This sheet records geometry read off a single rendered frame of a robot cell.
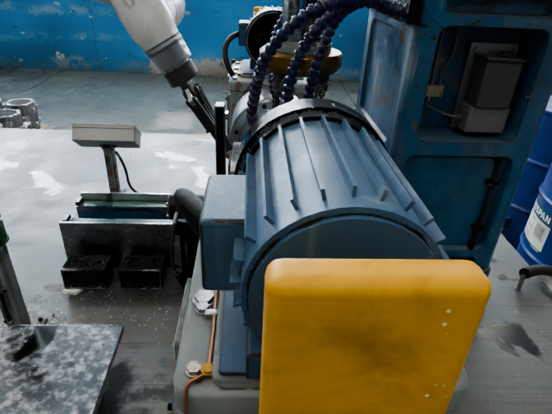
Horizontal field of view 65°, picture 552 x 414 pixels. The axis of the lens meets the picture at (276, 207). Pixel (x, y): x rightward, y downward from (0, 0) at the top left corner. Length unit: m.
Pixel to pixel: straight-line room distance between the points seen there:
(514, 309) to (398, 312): 0.96
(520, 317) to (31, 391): 1.01
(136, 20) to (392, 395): 0.88
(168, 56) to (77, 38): 6.01
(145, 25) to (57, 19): 6.07
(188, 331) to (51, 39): 6.80
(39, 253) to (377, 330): 1.12
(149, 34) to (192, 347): 0.73
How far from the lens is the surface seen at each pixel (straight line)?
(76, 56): 7.08
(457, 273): 0.27
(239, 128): 1.26
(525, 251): 2.50
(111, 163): 1.34
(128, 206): 1.21
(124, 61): 6.87
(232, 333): 0.45
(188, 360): 0.45
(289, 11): 0.95
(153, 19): 1.02
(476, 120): 0.97
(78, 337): 0.85
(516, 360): 1.08
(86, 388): 0.77
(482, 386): 0.99
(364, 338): 0.27
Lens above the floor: 1.50
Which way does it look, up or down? 30 degrees down
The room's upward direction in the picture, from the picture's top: 3 degrees clockwise
